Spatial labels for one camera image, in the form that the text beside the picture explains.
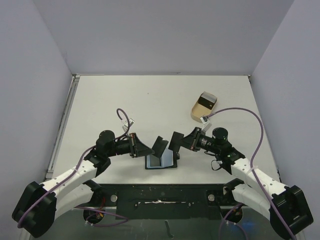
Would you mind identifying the black leather card holder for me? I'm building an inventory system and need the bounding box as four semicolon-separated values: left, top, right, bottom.
144;148;180;170

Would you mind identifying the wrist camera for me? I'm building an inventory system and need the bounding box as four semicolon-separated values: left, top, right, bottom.
121;118;135;131
200;116;212;132

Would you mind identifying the beige wooden tray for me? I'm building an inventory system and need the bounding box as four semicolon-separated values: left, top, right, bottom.
190;91;214;123

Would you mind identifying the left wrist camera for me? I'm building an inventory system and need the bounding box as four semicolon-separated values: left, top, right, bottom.
121;118;135;131

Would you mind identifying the black VIP credit card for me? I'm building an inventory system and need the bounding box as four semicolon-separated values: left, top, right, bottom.
147;155;162;168

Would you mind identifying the stack of black cards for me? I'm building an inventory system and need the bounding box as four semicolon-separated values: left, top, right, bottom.
197;92;218;110

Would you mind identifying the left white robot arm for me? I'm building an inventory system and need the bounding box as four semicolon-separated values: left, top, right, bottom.
12;130;154;238

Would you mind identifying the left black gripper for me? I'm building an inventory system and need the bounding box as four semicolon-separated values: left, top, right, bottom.
106;132;155;158

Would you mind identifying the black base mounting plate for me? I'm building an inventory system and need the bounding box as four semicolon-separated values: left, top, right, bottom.
82;180;237;220

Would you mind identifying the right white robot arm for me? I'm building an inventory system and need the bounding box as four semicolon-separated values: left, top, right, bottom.
170;127;314;240

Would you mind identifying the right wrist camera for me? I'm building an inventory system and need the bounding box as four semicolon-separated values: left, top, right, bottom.
200;116;212;132

